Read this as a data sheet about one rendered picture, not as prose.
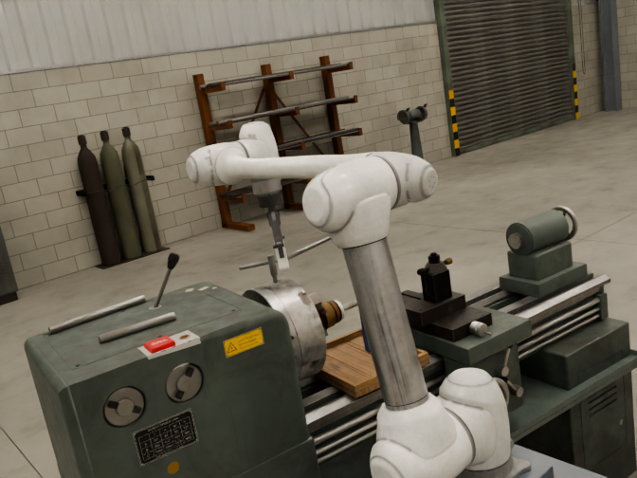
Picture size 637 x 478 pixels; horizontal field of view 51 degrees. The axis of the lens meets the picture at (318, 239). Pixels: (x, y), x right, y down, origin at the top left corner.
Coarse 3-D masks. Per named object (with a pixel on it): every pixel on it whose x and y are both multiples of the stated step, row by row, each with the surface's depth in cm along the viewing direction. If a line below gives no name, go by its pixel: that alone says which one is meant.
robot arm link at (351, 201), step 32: (352, 160) 143; (384, 160) 145; (320, 192) 136; (352, 192) 136; (384, 192) 142; (320, 224) 138; (352, 224) 138; (384, 224) 141; (352, 256) 142; (384, 256) 142; (384, 288) 142; (384, 320) 143; (384, 352) 144; (416, 352) 147; (384, 384) 146; (416, 384) 145; (384, 416) 147; (416, 416) 143; (448, 416) 148; (384, 448) 143; (416, 448) 141; (448, 448) 145
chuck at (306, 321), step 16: (272, 288) 197; (288, 288) 197; (288, 304) 192; (304, 304) 194; (304, 320) 192; (320, 320) 194; (304, 336) 191; (320, 336) 194; (304, 352) 191; (320, 352) 195; (304, 368) 194; (320, 368) 200
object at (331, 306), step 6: (324, 306) 210; (330, 306) 210; (336, 306) 211; (330, 312) 209; (336, 312) 211; (324, 318) 209; (330, 318) 209; (336, 318) 211; (324, 324) 210; (330, 324) 210
